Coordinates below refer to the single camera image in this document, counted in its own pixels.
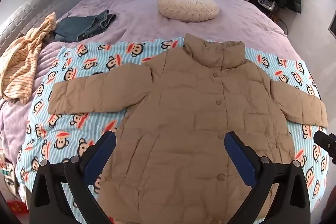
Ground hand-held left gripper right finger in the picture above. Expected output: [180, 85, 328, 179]
[224, 131, 311, 224]

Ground monkey print striped blanket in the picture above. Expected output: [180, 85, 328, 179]
[16, 36, 330, 224]

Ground round cream cushion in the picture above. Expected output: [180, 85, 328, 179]
[157, 0, 219, 22]

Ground yellow striped garment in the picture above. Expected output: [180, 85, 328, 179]
[0, 12, 57, 104]

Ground folded blue jeans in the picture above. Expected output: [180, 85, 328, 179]
[54, 9, 117, 42]

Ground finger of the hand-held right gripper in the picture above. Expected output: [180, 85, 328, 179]
[314, 130, 336, 159]

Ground grey quilted headboard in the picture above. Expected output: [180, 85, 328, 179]
[0, 0, 84, 41]

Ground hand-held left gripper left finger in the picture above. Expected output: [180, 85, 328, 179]
[29, 131, 117, 224]

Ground cluttered bedside table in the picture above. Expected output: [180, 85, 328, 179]
[0, 153, 29, 203]

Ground purple bedspread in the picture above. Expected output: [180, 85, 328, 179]
[0, 0, 302, 169]

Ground tan padded jacket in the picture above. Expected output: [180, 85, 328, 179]
[48, 33, 328, 224]

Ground small printed box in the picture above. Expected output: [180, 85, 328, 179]
[259, 0, 277, 10]

